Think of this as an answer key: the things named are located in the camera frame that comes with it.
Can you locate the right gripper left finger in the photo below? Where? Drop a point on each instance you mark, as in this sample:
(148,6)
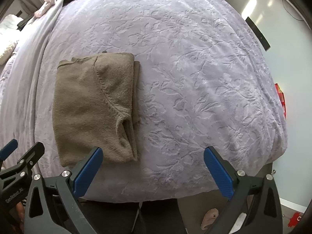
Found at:
(52,203)

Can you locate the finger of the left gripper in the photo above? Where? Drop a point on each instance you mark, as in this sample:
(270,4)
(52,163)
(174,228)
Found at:
(8,149)
(30,158)

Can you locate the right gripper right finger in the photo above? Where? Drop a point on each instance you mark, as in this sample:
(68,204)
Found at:
(264,214)

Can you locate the brown knit sweater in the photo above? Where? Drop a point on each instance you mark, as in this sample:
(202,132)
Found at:
(95,104)

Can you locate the white knitted pillow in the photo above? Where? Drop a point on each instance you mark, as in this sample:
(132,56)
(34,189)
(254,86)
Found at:
(9,36)

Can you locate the red object on floor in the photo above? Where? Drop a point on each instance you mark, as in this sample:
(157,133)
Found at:
(281,97)

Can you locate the black garment on bed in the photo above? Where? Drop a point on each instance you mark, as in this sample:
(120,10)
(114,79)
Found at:
(23,23)

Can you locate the lavender embossed bed blanket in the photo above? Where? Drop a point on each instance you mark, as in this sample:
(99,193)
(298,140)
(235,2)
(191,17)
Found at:
(203,81)

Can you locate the pink white garment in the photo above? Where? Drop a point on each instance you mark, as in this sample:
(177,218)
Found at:
(44,8)

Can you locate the wall mounted television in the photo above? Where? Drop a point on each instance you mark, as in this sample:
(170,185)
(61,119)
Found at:
(258,34)

